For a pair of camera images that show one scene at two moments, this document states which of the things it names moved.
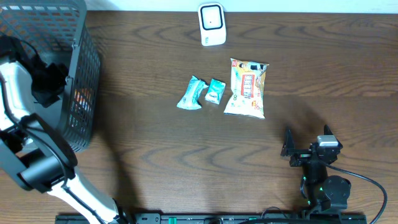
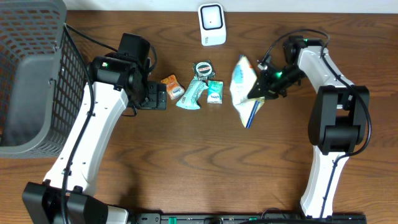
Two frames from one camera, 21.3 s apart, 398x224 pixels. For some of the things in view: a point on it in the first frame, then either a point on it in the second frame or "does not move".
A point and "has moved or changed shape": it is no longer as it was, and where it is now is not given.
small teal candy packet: [216, 91] does not move
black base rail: [307, 218] does not move
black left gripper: [61, 78] -> [153, 102]
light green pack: [189, 101] does not move
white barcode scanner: [212, 24] does not move
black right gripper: [288, 147] -> [264, 90]
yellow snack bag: [247, 83] has moved or changed shape
